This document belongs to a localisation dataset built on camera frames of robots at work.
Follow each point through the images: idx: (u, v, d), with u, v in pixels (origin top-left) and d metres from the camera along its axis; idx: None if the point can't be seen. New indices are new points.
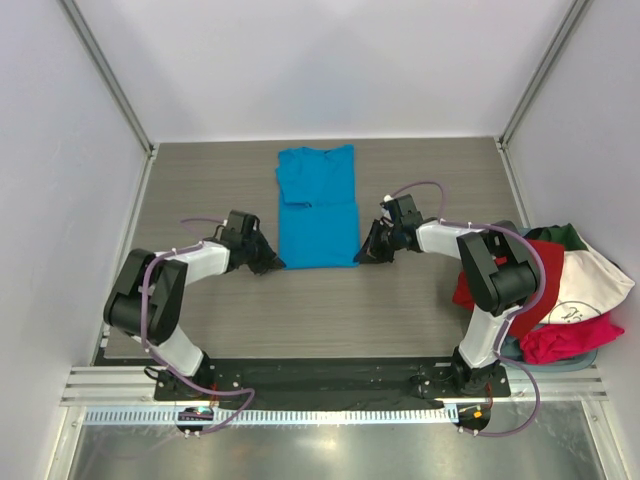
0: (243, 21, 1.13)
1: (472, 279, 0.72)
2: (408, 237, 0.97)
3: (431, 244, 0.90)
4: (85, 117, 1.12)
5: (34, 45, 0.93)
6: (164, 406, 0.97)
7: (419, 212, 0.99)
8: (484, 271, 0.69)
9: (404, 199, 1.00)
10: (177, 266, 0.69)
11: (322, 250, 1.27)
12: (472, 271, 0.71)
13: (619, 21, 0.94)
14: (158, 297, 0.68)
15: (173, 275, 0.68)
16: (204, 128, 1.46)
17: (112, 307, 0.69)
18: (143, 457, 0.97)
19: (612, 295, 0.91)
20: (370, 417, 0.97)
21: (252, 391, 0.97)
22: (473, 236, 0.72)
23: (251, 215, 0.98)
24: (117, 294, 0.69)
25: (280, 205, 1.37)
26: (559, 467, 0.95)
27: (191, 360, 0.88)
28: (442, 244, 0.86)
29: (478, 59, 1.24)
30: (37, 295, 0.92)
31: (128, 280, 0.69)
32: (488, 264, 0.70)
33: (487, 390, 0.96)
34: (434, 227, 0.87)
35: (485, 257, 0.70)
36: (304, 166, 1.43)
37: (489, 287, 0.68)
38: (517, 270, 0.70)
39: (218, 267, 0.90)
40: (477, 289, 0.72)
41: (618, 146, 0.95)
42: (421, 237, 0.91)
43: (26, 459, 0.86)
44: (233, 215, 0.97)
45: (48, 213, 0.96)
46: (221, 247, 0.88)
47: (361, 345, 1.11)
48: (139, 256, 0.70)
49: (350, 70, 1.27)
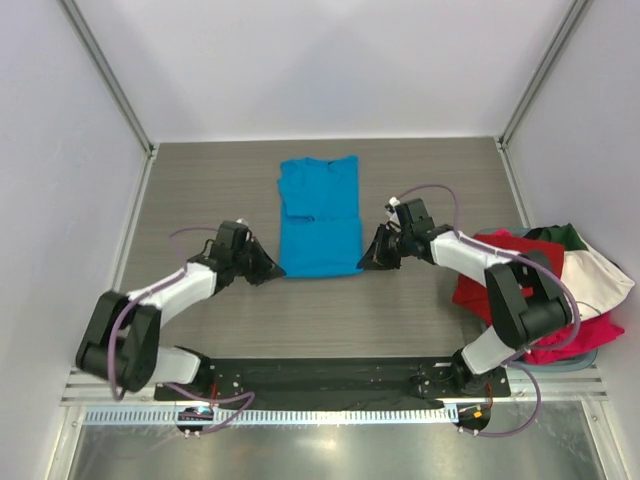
0: (243, 21, 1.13)
1: (499, 314, 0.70)
2: (419, 246, 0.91)
3: (446, 259, 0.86)
4: (85, 118, 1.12)
5: (34, 45, 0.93)
6: (164, 406, 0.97)
7: (430, 219, 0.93)
8: (513, 307, 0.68)
9: (414, 204, 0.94)
10: (147, 313, 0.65)
11: (322, 257, 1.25)
12: (499, 305, 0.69)
13: (619, 21, 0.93)
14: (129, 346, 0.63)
15: (144, 323, 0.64)
16: (204, 128, 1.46)
17: (84, 355, 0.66)
18: (143, 457, 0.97)
19: (612, 295, 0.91)
20: (370, 417, 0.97)
21: (251, 394, 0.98)
22: (502, 270, 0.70)
23: (242, 228, 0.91)
24: (88, 343, 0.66)
25: (283, 218, 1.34)
26: (559, 467, 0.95)
27: (189, 368, 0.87)
28: (460, 262, 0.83)
29: (479, 59, 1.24)
30: (37, 295, 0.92)
31: (99, 328, 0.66)
32: (516, 300, 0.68)
33: (487, 390, 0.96)
34: (453, 244, 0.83)
35: (514, 293, 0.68)
36: (308, 179, 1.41)
37: (517, 324, 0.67)
38: (545, 306, 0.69)
39: (204, 291, 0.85)
40: (503, 324, 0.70)
41: (618, 145, 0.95)
42: (434, 250, 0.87)
43: (26, 459, 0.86)
44: (223, 228, 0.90)
45: (48, 213, 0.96)
46: (206, 273, 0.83)
47: (361, 346, 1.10)
48: (111, 299, 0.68)
49: (350, 70, 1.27)
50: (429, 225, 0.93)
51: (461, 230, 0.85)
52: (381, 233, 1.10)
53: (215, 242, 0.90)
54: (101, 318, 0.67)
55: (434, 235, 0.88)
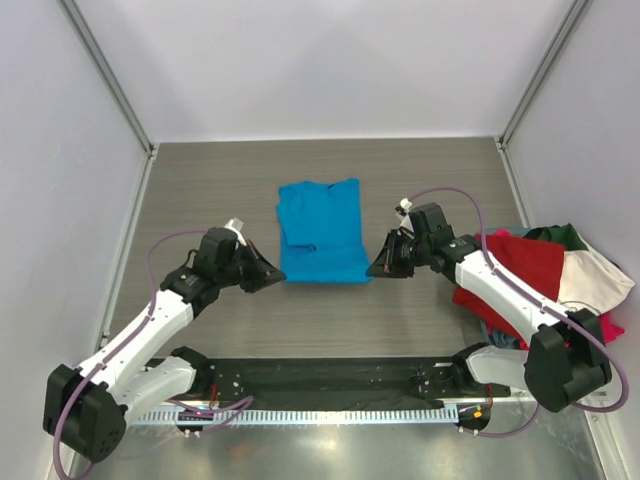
0: (244, 21, 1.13)
1: (540, 379, 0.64)
2: (441, 261, 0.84)
3: (472, 285, 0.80)
4: (84, 118, 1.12)
5: (34, 44, 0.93)
6: (164, 406, 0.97)
7: (449, 228, 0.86)
8: (558, 376, 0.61)
9: (433, 212, 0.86)
10: (95, 397, 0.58)
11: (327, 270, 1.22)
12: (543, 371, 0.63)
13: (620, 21, 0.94)
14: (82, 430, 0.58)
15: (91, 408, 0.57)
16: (204, 128, 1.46)
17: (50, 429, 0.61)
18: (143, 458, 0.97)
19: (612, 295, 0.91)
20: (370, 417, 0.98)
21: (249, 399, 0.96)
22: (552, 335, 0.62)
23: (228, 240, 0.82)
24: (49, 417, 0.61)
25: (282, 248, 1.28)
26: (560, 467, 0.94)
27: (184, 377, 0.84)
28: (491, 294, 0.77)
29: (479, 59, 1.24)
30: (38, 295, 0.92)
31: (56, 405, 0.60)
32: (563, 370, 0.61)
33: (487, 390, 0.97)
34: (486, 276, 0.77)
35: (562, 362, 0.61)
36: (307, 205, 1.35)
37: (561, 395, 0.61)
38: (589, 372, 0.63)
39: (182, 322, 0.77)
40: (542, 389, 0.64)
41: (618, 145, 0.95)
42: (459, 273, 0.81)
43: (26, 459, 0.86)
44: (205, 241, 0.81)
45: (48, 212, 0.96)
46: (178, 308, 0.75)
47: (360, 346, 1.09)
48: (64, 375, 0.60)
49: (350, 70, 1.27)
50: (449, 236, 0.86)
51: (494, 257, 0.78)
52: (392, 237, 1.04)
53: (198, 254, 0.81)
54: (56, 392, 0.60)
55: (460, 253, 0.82)
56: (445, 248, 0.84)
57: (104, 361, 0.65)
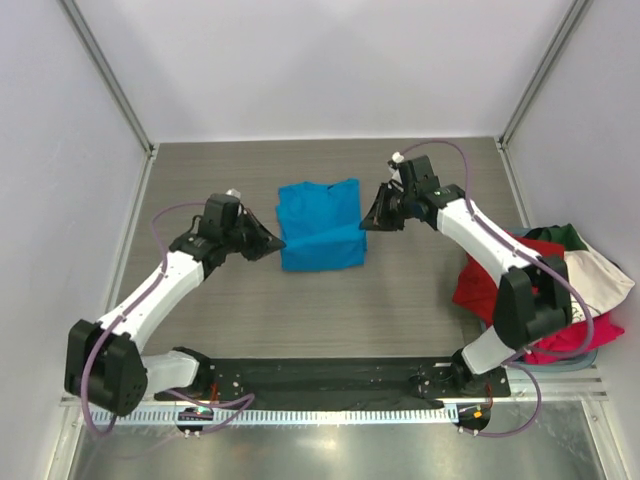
0: (244, 20, 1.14)
1: (504, 316, 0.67)
2: (424, 207, 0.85)
3: (452, 232, 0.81)
4: (84, 117, 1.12)
5: (34, 44, 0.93)
6: (164, 406, 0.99)
7: (435, 179, 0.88)
8: (521, 316, 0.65)
9: (419, 162, 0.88)
10: (122, 347, 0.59)
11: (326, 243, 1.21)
12: (508, 310, 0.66)
13: (620, 20, 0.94)
14: (107, 382, 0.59)
15: (118, 359, 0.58)
16: (204, 128, 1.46)
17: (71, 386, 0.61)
18: (143, 458, 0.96)
19: (612, 295, 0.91)
20: (370, 417, 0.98)
21: (251, 397, 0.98)
22: (521, 278, 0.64)
23: (233, 203, 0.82)
24: (70, 375, 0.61)
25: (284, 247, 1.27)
26: (560, 467, 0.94)
27: (186, 370, 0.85)
28: (469, 241, 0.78)
29: (479, 58, 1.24)
30: (38, 294, 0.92)
31: (78, 360, 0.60)
32: (527, 310, 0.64)
33: (488, 390, 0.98)
34: (465, 222, 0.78)
35: (526, 303, 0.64)
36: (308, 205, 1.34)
37: (521, 333, 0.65)
38: (550, 314, 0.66)
39: (194, 281, 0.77)
40: (505, 326, 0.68)
41: (618, 145, 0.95)
42: (440, 219, 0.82)
43: (26, 459, 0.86)
44: (210, 204, 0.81)
45: (48, 212, 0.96)
46: (190, 266, 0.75)
47: (360, 346, 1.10)
48: (84, 331, 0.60)
49: (350, 70, 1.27)
50: (434, 185, 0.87)
51: (475, 204, 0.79)
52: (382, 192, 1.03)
53: (203, 219, 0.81)
54: (77, 348, 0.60)
55: (444, 200, 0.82)
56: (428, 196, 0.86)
57: (124, 312, 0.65)
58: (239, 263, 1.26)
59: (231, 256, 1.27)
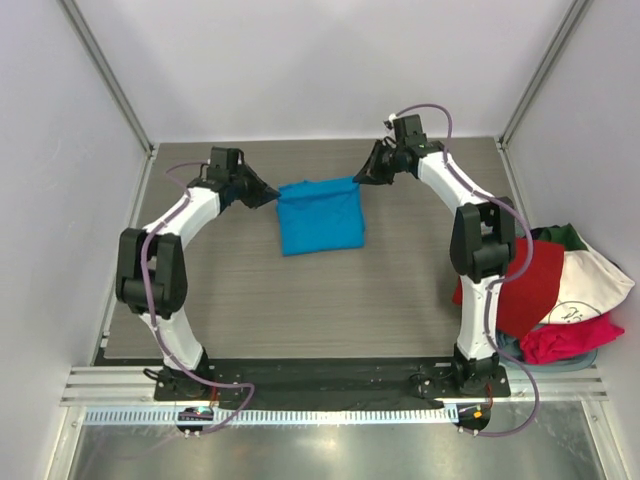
0: (244, 21, 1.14)
1: (457, 245, 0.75)
2: (408, 156, 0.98)
3: (429, 180, 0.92)
4: (84, 117, 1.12)
5: (35, 44, 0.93)
6: (164, 406, 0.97)
7: (424, 135, 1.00)
8: (470, 242, 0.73)
9: (411, 120, 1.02)
10: (171, 241, 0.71)
11: (325, 202, 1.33)
12: (459, 238, 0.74)
13: (620, 21, 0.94)
14: (160, 274, 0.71)
15: (168, 251, 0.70)
16: (204, 128, 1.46)
17: (122, 290, 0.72)
18: (143, 457, 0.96)
19: (612, 295, 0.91)
20: (370, 417, 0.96)
21: (252, 385, 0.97)
22: (473, 209, 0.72)
23: (233, 151, 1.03)
24: (123, 278, 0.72)
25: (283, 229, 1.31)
26: (560, 467, 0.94)
27: (193, 352, 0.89)
28: (440, 185, 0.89)
29: (478, 58, 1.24)
30: (38, 294, 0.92)
31: (128, 263, 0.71)
32: (475, 238, 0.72)
33: (487, 390, 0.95)
34: (439, 169, 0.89)
35: (475, 231, 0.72)
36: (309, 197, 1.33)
37: (468, 257, 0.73)
38: (496, 245, 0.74)
39: (212, 211, 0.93)
40: (457, 253, 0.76)
41: (618, 144, 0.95)
42: (420, 167, 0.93)
43: (26, 459, 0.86)
44: (215, 152, 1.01)
45: (49, 213, 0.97)
46: (210, 196, 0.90)
47: (361, 346, 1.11)
48: (131, 235, 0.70)
49: (350, 69, 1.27)
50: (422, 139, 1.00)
51: (450, 155, 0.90)
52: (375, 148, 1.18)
53: (211, 166, 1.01)
54: (126, 253, 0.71)
55: (425, 151, 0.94)
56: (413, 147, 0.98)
57: (165, 221, 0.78)
58: (238, 263, 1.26)
59: (231, 256, 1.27)
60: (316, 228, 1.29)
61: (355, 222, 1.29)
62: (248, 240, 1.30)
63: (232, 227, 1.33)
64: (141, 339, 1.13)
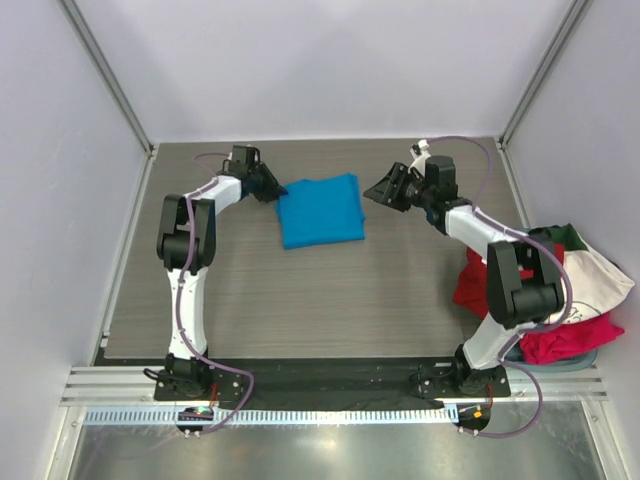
0: (245, 21, 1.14)
1: (494, 290, 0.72)
2: (433, 215, 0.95)
3: (458, 232, 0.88)
4: (84, 117, 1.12)
5: (34, 44, 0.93)
6: (164, 406, 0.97)
7: (455, 186, 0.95)
8: (507, 284, 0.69)
9: (447, 169, 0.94)
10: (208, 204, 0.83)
11: (323, 194, 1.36)
12: (494, 279, 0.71)
13: (620, 21, 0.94)
14: (197, 230, 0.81)
15: (208, 211, 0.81)
16: (205, 127, 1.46)
17: (162, 245, 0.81)
18: (143, 458, 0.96)
19: (612, 295, 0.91)
20: (370, 417, 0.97)
21: (252, 376, 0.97)
22: (508, 248, 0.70)
23: (251, 148, 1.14)
24: (163, 234, 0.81)
25: (283, 220, 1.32)
26: (560, 467, 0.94)
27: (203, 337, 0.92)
28: (469, 236, 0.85)
29: (479, 58, 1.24)
30: (38, 293, 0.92)
31: (170, 222, 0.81)
32: (512, 278, 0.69)
33: (487, 390, 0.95)
34: (466, 216, 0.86)
35: (511, 270, 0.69)
36: (309, 194, 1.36)
37: (508, 302, 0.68)
38: (539, 290, 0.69)
39: (235, 197, 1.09)
40: (495, 300, 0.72)
41: (618, 146, 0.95)
42: (448, 220, 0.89)
43: (26, 459, 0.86)
44: (237, 149, 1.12)
45: (49, 214, 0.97)
46: (233, 181, 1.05)
47: (360, 346, 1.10)
48: (173, 200, 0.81)
49: (350, 70, 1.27)
50: (451, 191, 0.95)
51: (477, 205, 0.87)
52: (395, 172, 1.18)
53: (232, 161, 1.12)
54: (170, 214, 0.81)
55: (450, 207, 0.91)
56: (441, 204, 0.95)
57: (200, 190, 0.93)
58: (238, 263, 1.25)
59: (231, 255, 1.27)
60: (317, 218, 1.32)
61: (356, 210, 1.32)
62: (249, 240, 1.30)
63: (232, 227, 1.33)
64: (141, 338, 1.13)
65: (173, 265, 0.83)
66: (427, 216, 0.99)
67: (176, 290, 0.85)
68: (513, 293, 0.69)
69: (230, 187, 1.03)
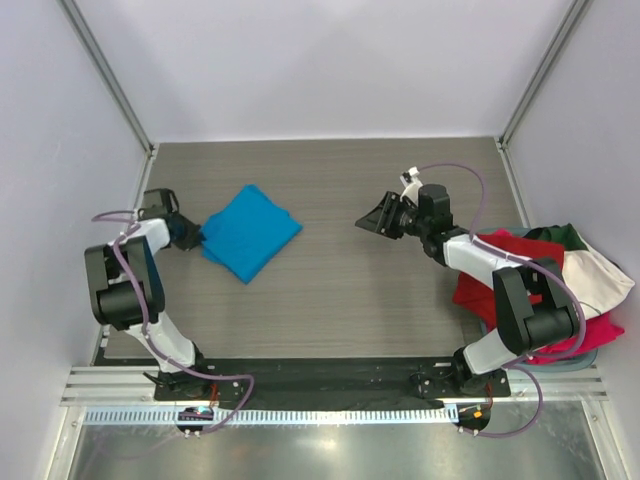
0: (244, 21, 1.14)
1: (504, 319, 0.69)
2: (432, 247, 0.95)
3: (459, 261, 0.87)
4: (85, 119, 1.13)
5: (34, 45, 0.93)
6: (164, 406, 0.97)
7: (451, 216, 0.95)
8: (519, 311, 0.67)
9: (440, 201, 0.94)
10: (139, 241, 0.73)
11: (239, 212, 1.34)
12: (504, 308, 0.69)
13: (620, 20, 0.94)
14: (138, 276, 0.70)
15: (142, 248, 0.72)
16: (203, 127, 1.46)
17: (99, 308, 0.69)
18: (144, 457, 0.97)
19: (612, 295, 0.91)
20: (370, 417, 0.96)
21: (251, 377, 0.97)
22: (515, 274, 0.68)
23: (165, 190, 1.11)
24: (98, 294, 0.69)
25: (216, 255, 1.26)
26: (560, 467, 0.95)
27: (187, 347, 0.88)
28: (470, 265, 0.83)
29: (479, 58, 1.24)
30: (38, 294, 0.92)
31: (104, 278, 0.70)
32: (523, 305, 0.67)
33: (488, 390, 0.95)
34: (466, 247, 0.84)
35: (521, 297, 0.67)
36: (229, 218, 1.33)
37: (522, 330, 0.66)
38: (552, 315, 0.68)
39: (162, 239, 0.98)
40: (507, 328, 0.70)
41: (618, 146, 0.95)
42: (447, 252, 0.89)
43: (26, 459, 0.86)
44: (150, 194, 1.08)
45: (49, 214, 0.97)
46: (156, 222, 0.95)
47: (361, 346, 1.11)
48: (97, 253, 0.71)
49: (349, 70, 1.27)
50: (447, 221, 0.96)
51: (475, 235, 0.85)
52: (388, 201, 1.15)
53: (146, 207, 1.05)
54: (99, 268, 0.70)
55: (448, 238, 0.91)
56: (438, 235, 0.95)
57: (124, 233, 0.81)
58: None
59: None
60: (249, 239, 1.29)
61: (276, 210, 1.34)
62: None
63: None
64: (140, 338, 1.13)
65: (124, 323, 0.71)
66: (424, 246, 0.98)
67: (145, 340, 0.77)
68: (526, 321, 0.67)
69: (156, 228, 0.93)
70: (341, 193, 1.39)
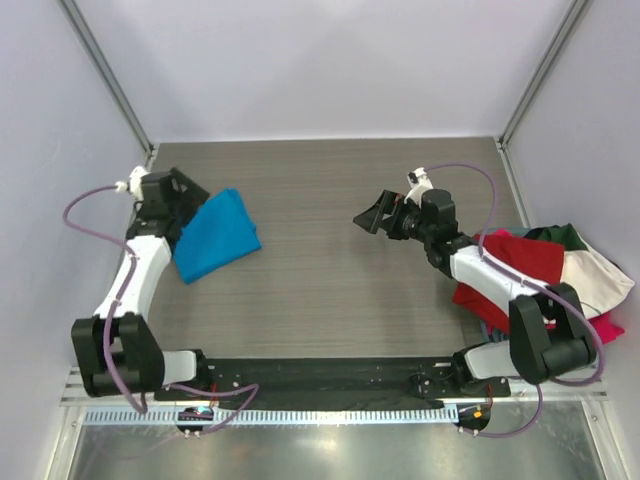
0: (244, 20, 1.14)
1: (519, 346, 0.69)
2: (437, 257, 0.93)
3: (468, 276, 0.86)
4: (85, 119, 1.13)
5: (34, 45, 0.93)
6: (164, 406, 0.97)
7: (456, 224, 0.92)
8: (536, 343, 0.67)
9: (446, 209, 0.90)
10: (131, 326, 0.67)
11: (210, 214, 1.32)
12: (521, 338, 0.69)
13: (620, 20, 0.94)
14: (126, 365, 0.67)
15: (131, 335, 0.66)
16: (203, 128, 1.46)
17: (92, 386, 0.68)
18: (143, 457, 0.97)
19: (612, 295, 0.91)
20: (370, 417, 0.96)
21: (256, 386, 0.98)
22: (532, 305, 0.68)
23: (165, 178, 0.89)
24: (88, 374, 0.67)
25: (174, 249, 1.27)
26: (559, 466, 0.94)
27: (187, 364, 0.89)
28: (481, 280, 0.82)
29: (479, 58, 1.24)
30: (38, 293, 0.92)
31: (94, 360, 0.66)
32: (540, 337, 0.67)
33: (488, 390, 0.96)
34: (475, 262, 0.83)
35: (538, 329, 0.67)
36: (199, 218, 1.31)
37: (537, 362, 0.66)
38: (568, 345, 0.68)
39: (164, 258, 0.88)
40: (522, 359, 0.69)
41: (618, 146, 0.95)
42: (453, 264, 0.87)
43: (26, 459, 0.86)
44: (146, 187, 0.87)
45: (49, 214, 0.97)
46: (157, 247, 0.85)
47: (362, 347, 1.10)
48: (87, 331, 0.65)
49: (350, 70, 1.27)
50: (452, 229, 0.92)
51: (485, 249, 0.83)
52: (387, 200, 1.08)
53: (144, 201, 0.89)
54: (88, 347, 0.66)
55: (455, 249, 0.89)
56: (443, 245, 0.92)
57: (117, 296, 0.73)
58: (238, 264, 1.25)
59: None
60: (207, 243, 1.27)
61: (246, 221, 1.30)
62: None
63: None
64: None
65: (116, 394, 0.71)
66: (427, 255, 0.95)
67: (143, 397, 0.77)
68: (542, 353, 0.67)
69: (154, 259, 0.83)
70: (341, 193, 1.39)
